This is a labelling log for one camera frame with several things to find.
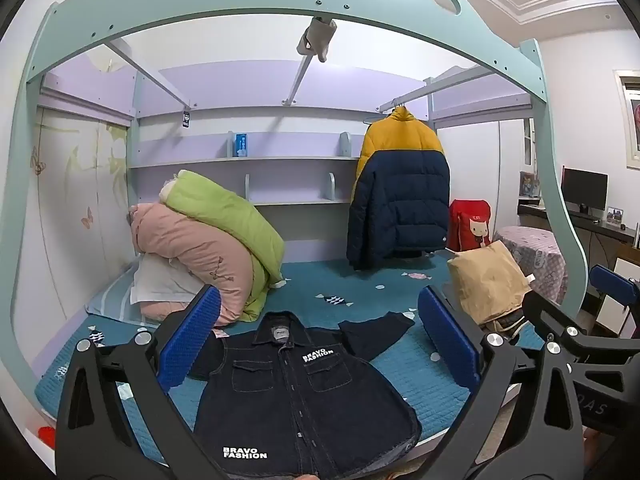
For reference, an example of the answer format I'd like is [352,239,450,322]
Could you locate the teal loft bed frame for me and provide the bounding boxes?
[0,0,591,411]

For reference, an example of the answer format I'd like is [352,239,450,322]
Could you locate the white wardrobe butterfly decals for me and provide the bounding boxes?
[20,105,132,311]

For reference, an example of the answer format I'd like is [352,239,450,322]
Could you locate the yellow navy puffer jacket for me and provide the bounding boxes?
[346,106,451,271]

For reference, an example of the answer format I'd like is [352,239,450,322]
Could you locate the red cartoon bag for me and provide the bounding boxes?
[447,199,493,253]

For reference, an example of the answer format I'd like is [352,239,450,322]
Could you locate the pink duvet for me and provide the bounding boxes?
[127,203,258,326]

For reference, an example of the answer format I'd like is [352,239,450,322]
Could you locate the pink patterned tablecloth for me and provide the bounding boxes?
[492,226,568,306]

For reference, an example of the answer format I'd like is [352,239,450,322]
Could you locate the tan cushion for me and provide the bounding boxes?
[446,240,531,326]

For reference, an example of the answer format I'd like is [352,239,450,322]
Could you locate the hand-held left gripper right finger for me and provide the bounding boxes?
[418,285,587,480]

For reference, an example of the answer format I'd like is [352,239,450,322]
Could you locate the black monitor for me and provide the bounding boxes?
[561,167,609,217]

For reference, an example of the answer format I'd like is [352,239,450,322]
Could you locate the white pillow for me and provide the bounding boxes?
[131,255,207,319]

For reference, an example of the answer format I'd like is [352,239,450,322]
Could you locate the dark desk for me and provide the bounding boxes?
[517,202,640,261]

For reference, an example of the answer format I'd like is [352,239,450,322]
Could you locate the green duvet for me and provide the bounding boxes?
[165,170,286,323]

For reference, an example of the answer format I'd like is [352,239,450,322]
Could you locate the teal quilted bed cover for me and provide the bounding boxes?
[35,260,551,467]

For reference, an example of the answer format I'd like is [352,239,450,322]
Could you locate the grey cloth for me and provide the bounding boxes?
[296,16,337,63]

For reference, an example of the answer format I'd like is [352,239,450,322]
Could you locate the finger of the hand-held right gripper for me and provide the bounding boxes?
[522,292,640,366]
[589,265,640,311]

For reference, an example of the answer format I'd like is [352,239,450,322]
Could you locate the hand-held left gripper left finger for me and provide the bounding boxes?
[55,285,236,480]

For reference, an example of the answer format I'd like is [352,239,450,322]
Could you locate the dark denim jacket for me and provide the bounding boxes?
[187,310,423,479]

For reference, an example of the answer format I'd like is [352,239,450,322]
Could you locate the lilac shelf unit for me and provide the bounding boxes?
[127,130,381,211]

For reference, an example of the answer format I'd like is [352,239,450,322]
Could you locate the striped pillow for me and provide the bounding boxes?
[85,265,157,331]

